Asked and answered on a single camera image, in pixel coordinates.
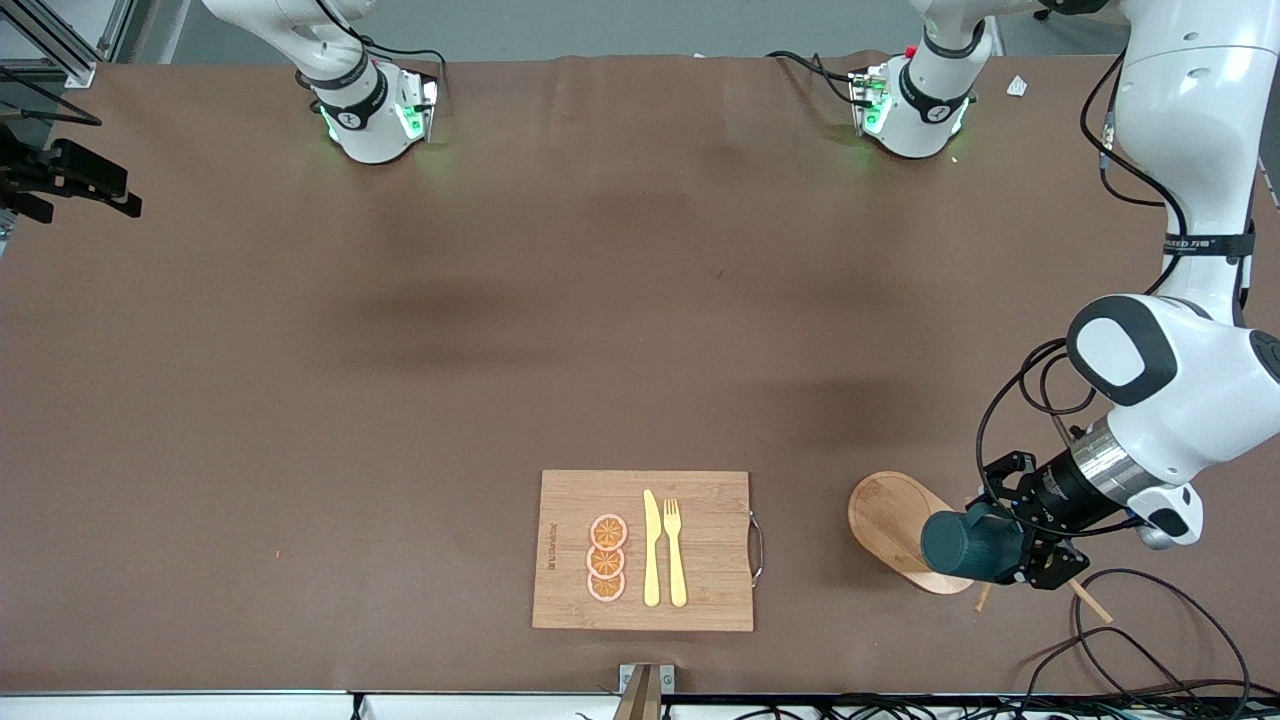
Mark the orange slice toy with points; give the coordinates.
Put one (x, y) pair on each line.
(608, 531)
(604, 565)
(606, 590)

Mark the brown table mat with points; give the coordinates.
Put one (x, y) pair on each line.
(500, 300)

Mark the teal mug yellow inside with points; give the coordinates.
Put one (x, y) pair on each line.
(965, 545)

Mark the yellow plastic knife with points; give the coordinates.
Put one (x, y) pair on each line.
(651, 560)

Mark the white desk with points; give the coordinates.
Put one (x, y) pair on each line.
(200, 708)

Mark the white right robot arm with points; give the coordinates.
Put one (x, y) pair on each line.
(360, 120)

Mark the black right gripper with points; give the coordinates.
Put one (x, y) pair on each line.
(62, 167)

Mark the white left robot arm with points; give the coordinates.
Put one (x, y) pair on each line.
(1190, 120)

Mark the yellow plastic fork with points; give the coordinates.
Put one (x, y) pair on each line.
(677, 570)

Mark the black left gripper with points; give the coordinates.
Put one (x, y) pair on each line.
(1062, 494)

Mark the wooden mug tree stand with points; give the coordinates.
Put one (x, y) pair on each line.
(890, 520)

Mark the small white paper scrap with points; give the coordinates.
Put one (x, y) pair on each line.
(1017, 86)

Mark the aluminium camera post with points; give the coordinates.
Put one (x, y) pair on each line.
(640, 695)

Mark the aluminium frame post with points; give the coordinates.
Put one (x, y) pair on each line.
(60, 50)

